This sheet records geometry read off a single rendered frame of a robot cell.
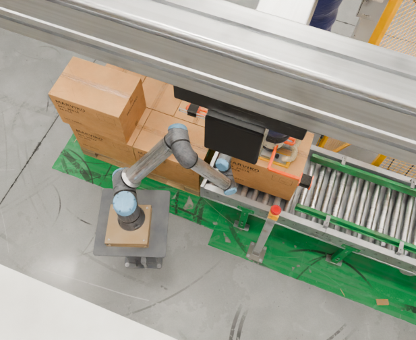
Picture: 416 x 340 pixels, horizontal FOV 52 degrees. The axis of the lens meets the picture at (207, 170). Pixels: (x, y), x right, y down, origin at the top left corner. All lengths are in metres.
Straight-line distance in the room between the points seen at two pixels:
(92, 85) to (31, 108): 1.35
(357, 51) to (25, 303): 0.47
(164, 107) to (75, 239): 1.39
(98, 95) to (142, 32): 2.80
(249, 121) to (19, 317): 0.43
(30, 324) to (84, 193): 3.66
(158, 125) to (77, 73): 0.77
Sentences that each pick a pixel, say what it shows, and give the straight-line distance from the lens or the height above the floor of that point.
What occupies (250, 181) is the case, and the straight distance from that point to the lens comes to 3.28.
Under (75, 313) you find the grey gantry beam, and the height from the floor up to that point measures 3.22.
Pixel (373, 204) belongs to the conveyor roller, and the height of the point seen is 0.55.
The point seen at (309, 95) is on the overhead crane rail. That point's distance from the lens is 0.58.
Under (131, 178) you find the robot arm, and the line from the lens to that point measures 2.80.
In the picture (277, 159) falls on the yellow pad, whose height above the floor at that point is 0.97.
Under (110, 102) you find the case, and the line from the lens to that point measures 3.34.
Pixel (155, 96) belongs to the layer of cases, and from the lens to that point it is 3.83.
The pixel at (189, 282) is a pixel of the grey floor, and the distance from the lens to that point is 3.69.
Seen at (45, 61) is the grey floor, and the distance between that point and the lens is 5.03.
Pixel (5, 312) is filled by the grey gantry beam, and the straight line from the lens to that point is 0.44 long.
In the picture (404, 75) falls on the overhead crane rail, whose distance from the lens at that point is 0.59.
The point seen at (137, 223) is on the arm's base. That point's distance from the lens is 2.93.
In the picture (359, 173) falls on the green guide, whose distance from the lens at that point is 3.57.
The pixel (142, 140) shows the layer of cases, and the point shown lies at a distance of 3.59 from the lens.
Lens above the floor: 3.62
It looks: 64 degrees down
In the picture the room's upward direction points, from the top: 3 degrees clockwise
